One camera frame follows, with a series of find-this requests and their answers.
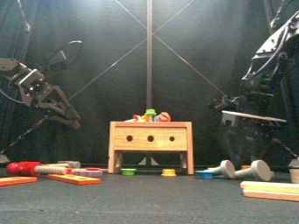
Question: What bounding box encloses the diagonal frame brace rod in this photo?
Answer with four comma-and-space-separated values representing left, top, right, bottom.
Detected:
0, 117, 52, 156

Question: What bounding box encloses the black cable loop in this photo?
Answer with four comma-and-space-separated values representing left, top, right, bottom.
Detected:
57, 40, 84, 68

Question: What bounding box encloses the wooden threaded toy screw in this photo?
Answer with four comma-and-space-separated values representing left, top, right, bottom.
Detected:
32, 165, 73, 176

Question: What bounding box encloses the purple toy gear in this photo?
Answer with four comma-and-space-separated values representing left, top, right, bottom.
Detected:
72, 169, 104, 178

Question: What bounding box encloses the wooden toy block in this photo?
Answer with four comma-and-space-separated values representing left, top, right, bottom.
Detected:
288, 168, 299, 185

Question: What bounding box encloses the metal vertical frame post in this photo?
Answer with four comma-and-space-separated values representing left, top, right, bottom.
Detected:
144, 0, 153, 110

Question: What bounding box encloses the yellow toy nut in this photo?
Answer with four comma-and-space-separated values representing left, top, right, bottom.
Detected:
160, 168, 177, 177

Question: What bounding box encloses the yellow wooden plank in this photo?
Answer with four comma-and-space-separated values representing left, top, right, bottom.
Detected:
239, 180, 299, 195

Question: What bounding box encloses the orange wooden plank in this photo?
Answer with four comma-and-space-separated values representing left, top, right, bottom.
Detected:
47, 173, 103, 186
0, 176, 39, 187

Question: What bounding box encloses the natural wooden plank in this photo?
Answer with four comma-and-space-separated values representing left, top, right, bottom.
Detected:
242, 189, 299, 203

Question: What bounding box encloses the wooden toy workbench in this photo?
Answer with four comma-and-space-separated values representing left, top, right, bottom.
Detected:
107, 121, 195, 176

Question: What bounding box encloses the red-orange toy gear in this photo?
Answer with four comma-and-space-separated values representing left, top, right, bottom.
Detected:
156, 111, 172, 123

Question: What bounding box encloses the blue toy gear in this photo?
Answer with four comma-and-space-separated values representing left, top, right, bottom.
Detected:
193, 170, 215, 180

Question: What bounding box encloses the green toy nut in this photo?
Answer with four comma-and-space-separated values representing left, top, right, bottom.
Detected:
120, 168, 137, 177

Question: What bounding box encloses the red toy hammer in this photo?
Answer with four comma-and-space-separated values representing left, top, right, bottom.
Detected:
4, 161, 43, 178

